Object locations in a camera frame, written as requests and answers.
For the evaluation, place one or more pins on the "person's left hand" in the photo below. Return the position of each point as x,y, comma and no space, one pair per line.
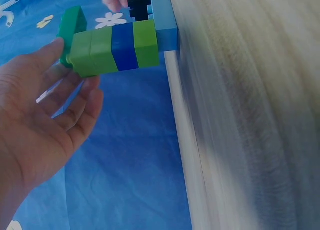
30,120

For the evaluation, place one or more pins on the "person's right fingers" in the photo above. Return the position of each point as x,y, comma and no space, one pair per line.
117,2

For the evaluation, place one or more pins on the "person's left thumb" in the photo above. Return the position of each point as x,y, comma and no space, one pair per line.
37,56

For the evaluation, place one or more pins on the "person's left fingers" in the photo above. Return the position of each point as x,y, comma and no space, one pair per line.
82,107

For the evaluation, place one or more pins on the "dark green building block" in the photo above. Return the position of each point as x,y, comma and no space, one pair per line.
72,21

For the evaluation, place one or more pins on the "black building block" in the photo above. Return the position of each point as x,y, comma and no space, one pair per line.
140,3

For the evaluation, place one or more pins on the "light green building block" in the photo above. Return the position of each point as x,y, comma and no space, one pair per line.
103,50
146,43
81,55

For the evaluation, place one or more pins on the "dark blue building block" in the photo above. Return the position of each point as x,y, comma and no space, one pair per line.
124,47

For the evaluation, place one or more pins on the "light blue building block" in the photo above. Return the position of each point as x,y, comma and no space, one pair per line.
162,11

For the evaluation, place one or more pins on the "medium blue building block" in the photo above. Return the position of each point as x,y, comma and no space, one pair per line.
168,40

